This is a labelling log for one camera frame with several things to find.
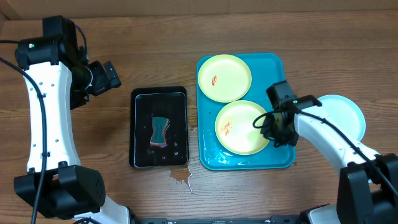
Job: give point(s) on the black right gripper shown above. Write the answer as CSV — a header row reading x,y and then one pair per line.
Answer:
x,y
270,133

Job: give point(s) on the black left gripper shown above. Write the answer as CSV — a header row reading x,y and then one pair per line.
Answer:
x,y
103,83

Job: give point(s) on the yellow plate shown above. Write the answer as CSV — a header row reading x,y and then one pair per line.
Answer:
x,y
224,78
234,129

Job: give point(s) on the light blue plate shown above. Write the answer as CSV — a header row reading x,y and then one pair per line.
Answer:
x,y
346,113

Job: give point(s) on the orange green sponge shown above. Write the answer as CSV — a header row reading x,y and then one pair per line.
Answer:
x,y
159,127

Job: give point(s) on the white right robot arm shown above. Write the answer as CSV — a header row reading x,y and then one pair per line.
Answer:
x,y
367,190

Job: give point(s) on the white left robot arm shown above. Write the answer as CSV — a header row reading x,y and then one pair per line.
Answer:
x,y
59,78

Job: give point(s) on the teal plastic tray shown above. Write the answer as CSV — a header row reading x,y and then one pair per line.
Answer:
x,y
267,69

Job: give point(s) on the black water tray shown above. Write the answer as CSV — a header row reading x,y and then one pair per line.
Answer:
x,y
169,102

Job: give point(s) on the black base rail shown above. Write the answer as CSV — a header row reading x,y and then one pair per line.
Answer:
x,y
276,219

